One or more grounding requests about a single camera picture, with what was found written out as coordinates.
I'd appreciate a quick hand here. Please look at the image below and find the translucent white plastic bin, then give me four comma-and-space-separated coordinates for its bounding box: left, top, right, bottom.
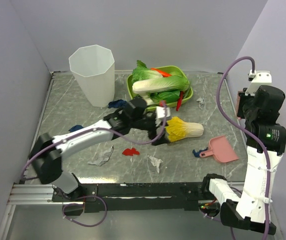
68, 44, 115, 107

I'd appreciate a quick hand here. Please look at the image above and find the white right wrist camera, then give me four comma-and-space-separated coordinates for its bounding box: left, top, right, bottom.
245, 70, 272, 96

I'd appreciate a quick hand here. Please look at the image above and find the grey paper scrap left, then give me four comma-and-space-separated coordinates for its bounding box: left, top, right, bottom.
87, 145, 114, 167

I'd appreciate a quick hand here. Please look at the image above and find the small bok choy toy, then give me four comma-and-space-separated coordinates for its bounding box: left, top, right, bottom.
149, 90, 180, 104

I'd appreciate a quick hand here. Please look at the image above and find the grey paper scrap right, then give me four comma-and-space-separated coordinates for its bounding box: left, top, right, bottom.
196, 97, 205, 110

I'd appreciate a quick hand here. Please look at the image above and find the large green cabbage toy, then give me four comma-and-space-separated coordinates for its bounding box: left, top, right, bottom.
132, 75, 190, 95

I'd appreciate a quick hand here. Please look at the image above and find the dark blue paper scrap right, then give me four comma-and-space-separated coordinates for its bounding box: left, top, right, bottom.
192, 148, 208, 158

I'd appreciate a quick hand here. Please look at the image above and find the green leafy lettuce toy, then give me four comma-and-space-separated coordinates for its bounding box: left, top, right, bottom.
131, 60, 163, 83

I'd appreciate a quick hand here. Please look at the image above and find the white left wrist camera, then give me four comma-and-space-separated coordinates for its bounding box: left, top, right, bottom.
155, 106, 172, 127

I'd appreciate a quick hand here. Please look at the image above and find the orange carrot toy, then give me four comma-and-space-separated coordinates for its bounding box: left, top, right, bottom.
151, 68, 172, 78

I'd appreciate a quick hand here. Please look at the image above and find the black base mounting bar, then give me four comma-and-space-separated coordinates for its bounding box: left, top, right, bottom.
52, 182, 215, 213

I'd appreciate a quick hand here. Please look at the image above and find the dark blue paper scrap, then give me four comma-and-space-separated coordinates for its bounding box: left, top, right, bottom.
192, 148, 208, 158
68, 124, 84, 133

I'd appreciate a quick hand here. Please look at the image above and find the pink hand brush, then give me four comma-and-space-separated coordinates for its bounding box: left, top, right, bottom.
236, 91, 245, 120

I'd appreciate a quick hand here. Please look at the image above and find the grey paper scrap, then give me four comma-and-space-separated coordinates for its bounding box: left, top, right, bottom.
87, 145, 114, 167
196, 97, 205, 110

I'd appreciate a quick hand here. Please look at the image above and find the red chili pepper toy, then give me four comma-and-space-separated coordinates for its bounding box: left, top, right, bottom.
176, 91, 184, 112

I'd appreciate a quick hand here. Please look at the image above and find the green plastic tray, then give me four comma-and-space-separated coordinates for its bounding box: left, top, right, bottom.
126, 65, 194, 112

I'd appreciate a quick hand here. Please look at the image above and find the red paper scrap centre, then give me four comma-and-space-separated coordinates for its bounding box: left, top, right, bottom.
122, 147, 140, 157

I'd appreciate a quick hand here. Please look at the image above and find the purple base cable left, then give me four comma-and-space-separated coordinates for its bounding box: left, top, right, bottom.
61, 194, 108, 228

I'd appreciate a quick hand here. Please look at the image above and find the white crumpled paper scrap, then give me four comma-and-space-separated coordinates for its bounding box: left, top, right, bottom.
149, 156, 164, 174

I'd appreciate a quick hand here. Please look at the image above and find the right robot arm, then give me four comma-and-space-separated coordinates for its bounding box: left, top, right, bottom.
200, 85, 286, 238

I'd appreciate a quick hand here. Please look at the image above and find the yellow napa cabbage toy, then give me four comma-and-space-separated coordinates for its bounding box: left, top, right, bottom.
165, 116, 204, 143

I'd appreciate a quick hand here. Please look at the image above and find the pink dustpan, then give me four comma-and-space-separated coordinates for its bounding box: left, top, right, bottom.
199, 135, 239, 164

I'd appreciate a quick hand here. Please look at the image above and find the dark blue paper scrap left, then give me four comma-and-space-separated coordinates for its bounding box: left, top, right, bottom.
68, 124, 84, 133

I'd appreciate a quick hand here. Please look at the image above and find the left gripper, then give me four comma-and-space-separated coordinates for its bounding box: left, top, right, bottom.
130, 114, 171, 145

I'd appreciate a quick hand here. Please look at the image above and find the dark blue scrap near bin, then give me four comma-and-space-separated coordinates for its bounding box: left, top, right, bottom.
107, 99, 127, 109

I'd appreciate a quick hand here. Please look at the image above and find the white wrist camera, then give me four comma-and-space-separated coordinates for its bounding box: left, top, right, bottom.
245, 70, 272, 96
155, 106, 172, 127

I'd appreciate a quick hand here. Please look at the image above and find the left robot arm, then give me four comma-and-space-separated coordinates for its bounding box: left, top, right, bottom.
26, 97, 171, 201

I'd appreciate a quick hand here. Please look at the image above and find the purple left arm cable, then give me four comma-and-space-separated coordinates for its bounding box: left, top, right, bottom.
20, 100, 169, 181

